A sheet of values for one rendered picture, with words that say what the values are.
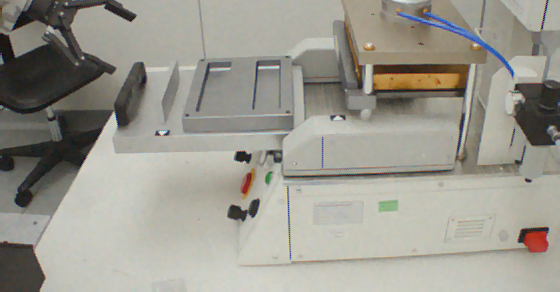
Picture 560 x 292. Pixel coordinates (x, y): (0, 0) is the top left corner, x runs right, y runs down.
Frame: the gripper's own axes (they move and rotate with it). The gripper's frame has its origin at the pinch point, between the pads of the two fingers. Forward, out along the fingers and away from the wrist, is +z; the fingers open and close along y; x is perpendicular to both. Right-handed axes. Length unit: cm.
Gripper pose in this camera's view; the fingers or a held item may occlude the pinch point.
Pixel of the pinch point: (119, 42)
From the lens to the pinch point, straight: 121.3
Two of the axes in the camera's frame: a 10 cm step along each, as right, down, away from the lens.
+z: 7.8, 3.9, 5.0
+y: 1.9, -9.0, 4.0
